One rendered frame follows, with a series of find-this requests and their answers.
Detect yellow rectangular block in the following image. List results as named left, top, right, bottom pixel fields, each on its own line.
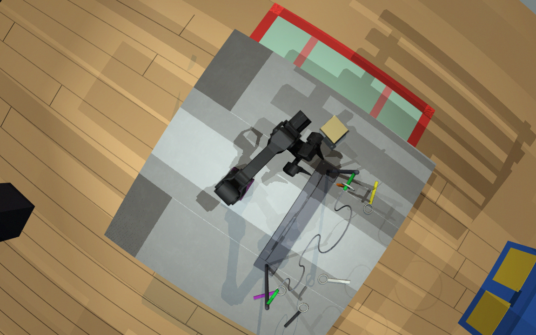
left=320, top=116, right=348, bottom=144

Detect orange handle with grey loop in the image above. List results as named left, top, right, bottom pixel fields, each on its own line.
left=337, top=182, right=355, bottom=191

